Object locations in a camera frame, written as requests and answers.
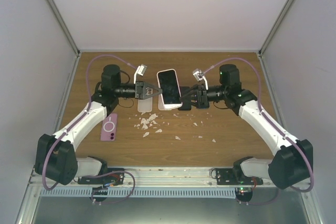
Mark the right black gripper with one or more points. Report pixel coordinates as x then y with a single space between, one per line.
200 90

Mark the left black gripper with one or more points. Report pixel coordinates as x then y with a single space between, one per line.
144 91

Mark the black smartphone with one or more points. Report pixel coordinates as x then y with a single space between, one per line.
186 106

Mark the beige phone case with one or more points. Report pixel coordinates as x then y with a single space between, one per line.
166 107

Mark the beige phone with ring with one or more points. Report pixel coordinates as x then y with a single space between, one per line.
168 82

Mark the purple phone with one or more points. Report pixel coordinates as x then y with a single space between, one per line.
109 128

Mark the white phone face down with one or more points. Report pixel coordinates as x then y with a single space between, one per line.
145 106

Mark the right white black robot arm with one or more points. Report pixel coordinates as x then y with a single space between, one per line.
292 160

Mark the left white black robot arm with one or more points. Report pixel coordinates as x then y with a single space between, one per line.
56 154

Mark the white paint chip patch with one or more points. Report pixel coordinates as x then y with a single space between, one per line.
149 124

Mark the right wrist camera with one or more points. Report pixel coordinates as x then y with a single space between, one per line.
200 76

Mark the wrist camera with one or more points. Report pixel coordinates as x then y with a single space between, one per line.
140 71
200 76

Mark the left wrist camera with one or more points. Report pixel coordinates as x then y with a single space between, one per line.
140 71

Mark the aluminium rail frame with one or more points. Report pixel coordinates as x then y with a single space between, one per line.
168 177

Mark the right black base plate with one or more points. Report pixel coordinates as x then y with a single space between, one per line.
226 176

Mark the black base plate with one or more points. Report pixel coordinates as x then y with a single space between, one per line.
226 176
113 179

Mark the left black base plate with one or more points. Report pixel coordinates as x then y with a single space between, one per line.
113 179

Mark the grey slotted cable duct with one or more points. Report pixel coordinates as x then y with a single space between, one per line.
142 192

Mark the left aluminium corner post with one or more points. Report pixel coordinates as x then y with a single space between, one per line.
56 13

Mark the aluminium corner post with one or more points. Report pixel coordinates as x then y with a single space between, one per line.
56 13
280 18

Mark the right aluminium corner post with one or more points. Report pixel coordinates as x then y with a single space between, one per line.
280 18

